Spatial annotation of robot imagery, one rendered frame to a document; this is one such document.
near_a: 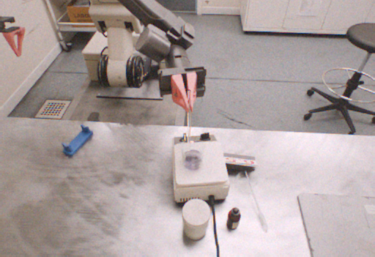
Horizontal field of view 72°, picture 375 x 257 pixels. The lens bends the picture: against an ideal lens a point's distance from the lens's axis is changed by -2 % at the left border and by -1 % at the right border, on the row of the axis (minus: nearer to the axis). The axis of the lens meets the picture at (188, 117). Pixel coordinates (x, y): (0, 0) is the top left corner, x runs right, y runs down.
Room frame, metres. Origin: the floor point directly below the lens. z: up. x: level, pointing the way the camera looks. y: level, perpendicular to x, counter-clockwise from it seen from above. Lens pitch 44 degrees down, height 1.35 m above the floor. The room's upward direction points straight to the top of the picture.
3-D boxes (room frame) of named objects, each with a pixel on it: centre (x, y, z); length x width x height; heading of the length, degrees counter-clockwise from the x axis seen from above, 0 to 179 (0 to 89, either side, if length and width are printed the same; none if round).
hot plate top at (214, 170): (0.37, -0.03, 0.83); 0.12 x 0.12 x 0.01; 5
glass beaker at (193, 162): (0.37, -0.01, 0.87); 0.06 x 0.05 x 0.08; 105
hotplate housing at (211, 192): (0.40, -0.02, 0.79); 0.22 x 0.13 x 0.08; 5
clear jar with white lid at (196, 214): (0.25, -0.02, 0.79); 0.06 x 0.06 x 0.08
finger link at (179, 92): (0.41, 0.00, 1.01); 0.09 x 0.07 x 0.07; 10
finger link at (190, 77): (0.41, 0.02, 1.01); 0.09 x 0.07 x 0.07; 10
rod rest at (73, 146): (0.50, 0.33, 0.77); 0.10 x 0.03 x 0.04; 157
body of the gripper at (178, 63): (0.48, 0.02, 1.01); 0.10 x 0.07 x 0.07; 100
